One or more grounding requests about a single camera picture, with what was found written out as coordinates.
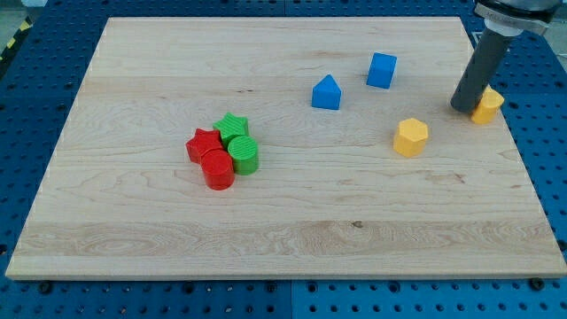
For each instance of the yellow hexagon block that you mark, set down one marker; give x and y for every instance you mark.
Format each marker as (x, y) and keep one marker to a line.
(410, 137)

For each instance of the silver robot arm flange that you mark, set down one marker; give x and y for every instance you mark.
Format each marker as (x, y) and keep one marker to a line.
(512, 17)

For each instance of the green cylinder block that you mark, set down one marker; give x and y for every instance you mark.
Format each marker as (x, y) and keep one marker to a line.
(245, 154)

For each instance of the green star block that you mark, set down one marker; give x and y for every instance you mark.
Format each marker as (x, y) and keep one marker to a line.
(230, 127)

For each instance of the red cylinder block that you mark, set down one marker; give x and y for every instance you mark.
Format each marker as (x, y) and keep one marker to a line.
(217, 168)

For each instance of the blue house-shaped block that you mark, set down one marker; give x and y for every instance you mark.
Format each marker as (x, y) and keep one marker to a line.
(326, 94)

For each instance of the wooden board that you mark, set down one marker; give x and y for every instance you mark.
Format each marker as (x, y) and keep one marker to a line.
(331, 198)

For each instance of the red star block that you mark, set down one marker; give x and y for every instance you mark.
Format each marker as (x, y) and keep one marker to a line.
(203, 142)

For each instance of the blue cube block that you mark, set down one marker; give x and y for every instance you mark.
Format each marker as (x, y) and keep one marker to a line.
(381, 70)

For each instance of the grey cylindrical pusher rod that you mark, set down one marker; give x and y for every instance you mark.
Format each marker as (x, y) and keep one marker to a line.
(483, 64)

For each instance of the yellow block at rod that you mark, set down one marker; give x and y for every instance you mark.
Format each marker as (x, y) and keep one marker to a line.
(487, 107)

